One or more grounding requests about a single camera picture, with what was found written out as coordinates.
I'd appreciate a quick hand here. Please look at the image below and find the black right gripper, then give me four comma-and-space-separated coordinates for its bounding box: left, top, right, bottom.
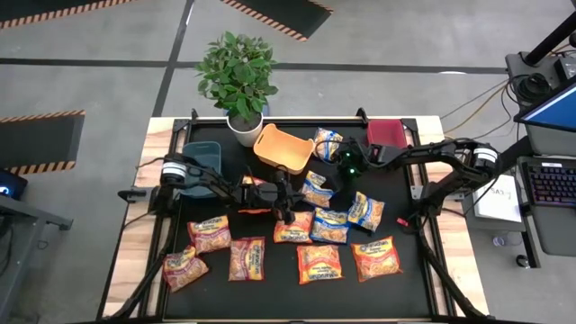
324, 144, 383, 193

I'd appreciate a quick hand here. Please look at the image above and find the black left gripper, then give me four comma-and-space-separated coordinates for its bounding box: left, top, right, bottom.
242, 170, 298, 226

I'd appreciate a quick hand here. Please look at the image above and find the blue Maruchan noodle pack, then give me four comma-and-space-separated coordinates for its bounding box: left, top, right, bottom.
346, 191, 386, 233
300, 169, 337, 209
309, 206, 352, 245
312, 127, 344, 163

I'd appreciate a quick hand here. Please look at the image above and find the orange Maruchan noodle pack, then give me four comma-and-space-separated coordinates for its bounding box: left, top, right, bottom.
349, 235, 403, 284
237, 174, 274, 215
295, 244, 344, 286
273, 210, 315, 245

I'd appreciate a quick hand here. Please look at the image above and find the yellow plastic bin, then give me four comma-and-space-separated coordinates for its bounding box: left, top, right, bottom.
252, 122, 316, 176

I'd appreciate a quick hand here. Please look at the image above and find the red Maruchan noodle pack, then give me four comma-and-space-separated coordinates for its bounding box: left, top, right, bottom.
186, 214, 233, 256
228, 236, 266, 283
161, 245, 211, 293

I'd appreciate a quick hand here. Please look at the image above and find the red plastic bin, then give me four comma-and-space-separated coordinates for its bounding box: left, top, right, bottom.
365, 118, 410, 152

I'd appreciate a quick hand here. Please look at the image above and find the blue plastic bin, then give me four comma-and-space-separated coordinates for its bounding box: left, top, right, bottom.
181, 140, 224, 199

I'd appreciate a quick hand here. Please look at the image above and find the black table mat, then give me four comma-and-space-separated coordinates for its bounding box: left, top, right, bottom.
162, 121, 433, 320

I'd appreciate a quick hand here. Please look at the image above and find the green plant in white pot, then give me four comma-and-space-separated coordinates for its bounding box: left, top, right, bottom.
193, 30, 280, 149

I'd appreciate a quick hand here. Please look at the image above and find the white paper box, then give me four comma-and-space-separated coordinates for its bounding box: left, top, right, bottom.
472, 173, 523, 224

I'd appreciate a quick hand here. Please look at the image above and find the hazard-striped black floor mat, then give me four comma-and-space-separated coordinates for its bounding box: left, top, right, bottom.
220, 0, 334, 42
0, 0, 136, 31
0, 110, 86, 176

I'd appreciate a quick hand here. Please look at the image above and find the black slanted stand beam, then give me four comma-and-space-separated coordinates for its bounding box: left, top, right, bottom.
497, 134, 535, 172

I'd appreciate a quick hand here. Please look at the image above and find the black backlit keyboard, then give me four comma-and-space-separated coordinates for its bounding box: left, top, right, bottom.
521, 160, 576, 208

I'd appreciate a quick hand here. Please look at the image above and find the grey computer cart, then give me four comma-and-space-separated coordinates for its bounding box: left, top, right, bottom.
462, 123, 576, 269

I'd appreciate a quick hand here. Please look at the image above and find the computer monitor blue screen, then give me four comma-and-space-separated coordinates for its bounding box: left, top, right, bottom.
513, 83, 576, 134

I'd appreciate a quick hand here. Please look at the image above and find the grey side desk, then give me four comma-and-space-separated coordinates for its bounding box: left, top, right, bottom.
0, 195, 74, 323

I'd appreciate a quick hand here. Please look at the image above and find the black device with blue light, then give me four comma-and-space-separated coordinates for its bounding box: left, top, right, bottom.
0, 168, 29, 202

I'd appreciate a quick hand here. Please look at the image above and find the black aluminium table frame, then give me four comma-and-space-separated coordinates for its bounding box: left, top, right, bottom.
101, 107, 490, 323

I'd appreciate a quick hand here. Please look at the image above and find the yellow floor cable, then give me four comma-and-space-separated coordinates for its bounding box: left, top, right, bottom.
444, 85, 508, 135

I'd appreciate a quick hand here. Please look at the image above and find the grey floor cable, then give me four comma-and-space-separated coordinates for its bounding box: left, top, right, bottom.
439, 78, 512, 121

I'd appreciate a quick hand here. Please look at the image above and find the grey box with cable coil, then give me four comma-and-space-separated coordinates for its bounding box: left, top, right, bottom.
504, 51, 563, 107

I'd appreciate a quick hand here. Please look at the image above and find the black camera pole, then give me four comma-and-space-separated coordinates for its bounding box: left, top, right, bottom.
524, 11, 576, 67

